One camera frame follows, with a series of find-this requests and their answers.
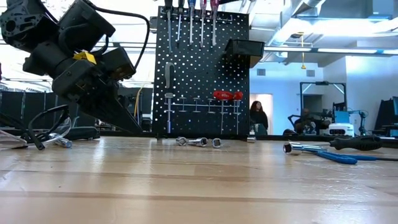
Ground black metal pegboard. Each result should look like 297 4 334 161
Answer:
151 5 251 139

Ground yellow hanging cable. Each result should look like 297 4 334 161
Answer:
133 85 144 118

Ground wide black screen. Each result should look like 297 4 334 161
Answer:
0 90 58 128

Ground grey metal wrench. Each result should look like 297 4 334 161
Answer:
164 61 176 134

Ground black frame safety glasses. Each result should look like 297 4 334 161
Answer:
27 104 73 151

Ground blue clear handle screwdriver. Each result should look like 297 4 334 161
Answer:
187 0 197 47

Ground person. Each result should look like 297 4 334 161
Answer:
249 100 269 136
294 108 315 135

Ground small black screwdriver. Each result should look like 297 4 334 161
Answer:
329 135 384 151

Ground small red clear screwdriver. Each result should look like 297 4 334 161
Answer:
199 0 208 49

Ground black plastic bin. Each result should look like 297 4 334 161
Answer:
224 39 266 68

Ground black monitor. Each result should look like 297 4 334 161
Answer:
119 86 154 131
374 95 398 138

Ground silver ventilation duct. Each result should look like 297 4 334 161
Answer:
290 0 327 18

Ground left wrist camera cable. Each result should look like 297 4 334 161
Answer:
83 0 151 71

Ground blue T-handle hex key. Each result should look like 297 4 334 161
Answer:
303 146 398 166

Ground yellow ceiling pendant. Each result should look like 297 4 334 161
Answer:
298 30 308 70

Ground grey handle screwdriver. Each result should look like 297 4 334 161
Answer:
177 0 185 44

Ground white box device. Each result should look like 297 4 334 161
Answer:
328 122 356 138

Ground black rig frame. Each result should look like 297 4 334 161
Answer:
299 81 348 125

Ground black aluminium frame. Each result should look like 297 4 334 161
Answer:
0 126 398 149

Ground blue box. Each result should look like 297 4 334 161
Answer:
334 110 351 124

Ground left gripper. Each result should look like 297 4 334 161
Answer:
22 40 144 136

